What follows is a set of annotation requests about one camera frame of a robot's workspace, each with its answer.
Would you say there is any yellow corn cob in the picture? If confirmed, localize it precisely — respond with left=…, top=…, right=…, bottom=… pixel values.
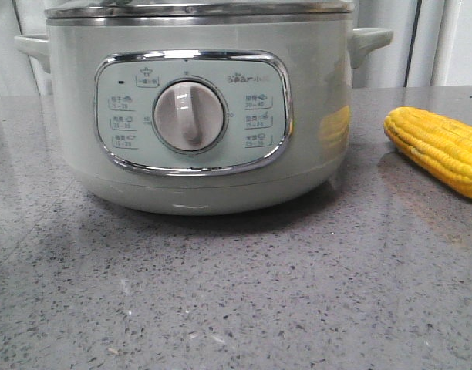
left=383, top=106, right=472, bottom=199

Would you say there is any glass pot lid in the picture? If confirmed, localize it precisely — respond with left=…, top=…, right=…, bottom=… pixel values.
left=45, top=1, right=355, bottom=19

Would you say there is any pale green electric pot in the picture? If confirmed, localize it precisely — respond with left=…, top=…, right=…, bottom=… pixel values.
left=15, top=10, right=393, bottom=215

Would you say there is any white curtain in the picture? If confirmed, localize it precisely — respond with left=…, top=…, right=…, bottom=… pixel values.
left=0, top=1, right=472, bottom=96

